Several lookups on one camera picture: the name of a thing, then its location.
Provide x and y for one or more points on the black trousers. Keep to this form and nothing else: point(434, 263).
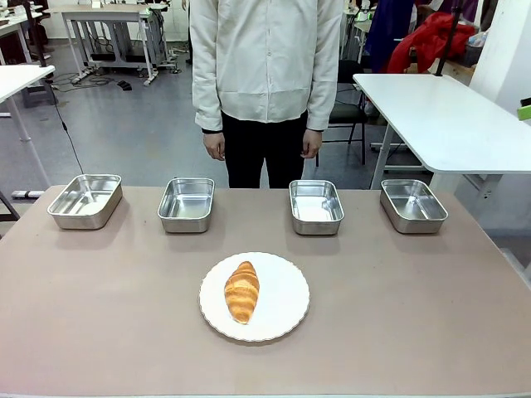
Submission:
point(265, 153)

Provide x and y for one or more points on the large white side table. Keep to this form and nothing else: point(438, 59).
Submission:
point(439, 116)

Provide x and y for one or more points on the golden croissant bread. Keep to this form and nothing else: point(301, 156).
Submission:
point(242, 292)

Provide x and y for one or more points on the black stand pole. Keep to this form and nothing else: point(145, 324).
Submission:
point(36, 37)

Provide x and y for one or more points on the dark blue garment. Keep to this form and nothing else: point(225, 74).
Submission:
point(386, 29)

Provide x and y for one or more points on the person's left forearm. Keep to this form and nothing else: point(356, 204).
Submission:
point(321, 103)

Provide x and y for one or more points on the grey metal workbench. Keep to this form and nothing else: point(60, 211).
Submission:
point(108, 16)

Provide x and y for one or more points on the cream button jacket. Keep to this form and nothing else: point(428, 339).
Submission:
point(265, 58)

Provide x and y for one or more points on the small white desk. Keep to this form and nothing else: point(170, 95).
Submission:
point(16, 79)

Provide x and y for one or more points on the red cloth heap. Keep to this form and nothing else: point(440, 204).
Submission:
point(427, 41)

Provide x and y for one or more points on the rectangular steel container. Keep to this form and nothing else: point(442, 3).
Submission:
point(412, 205)
point(316, 207)
point(186, 205)
point(85, 201)

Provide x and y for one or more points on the white power strip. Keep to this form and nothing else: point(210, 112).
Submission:
point(27, 193)

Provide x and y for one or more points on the black clamp pole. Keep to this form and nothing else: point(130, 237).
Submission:
point(450, 37)

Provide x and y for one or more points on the person's right hand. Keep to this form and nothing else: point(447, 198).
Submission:
point(214, 146)

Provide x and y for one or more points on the person's left hand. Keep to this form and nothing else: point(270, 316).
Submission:
point(311, 143)

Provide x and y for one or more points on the person's right forearm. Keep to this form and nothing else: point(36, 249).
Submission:
point(208, 105)

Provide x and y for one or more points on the white scalloped plate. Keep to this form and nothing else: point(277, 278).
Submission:
point(282, 298)

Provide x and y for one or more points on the black floor pedal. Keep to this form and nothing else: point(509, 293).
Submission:
point(124, 85)

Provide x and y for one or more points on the black folding chair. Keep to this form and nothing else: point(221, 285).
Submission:
point(348, 112)

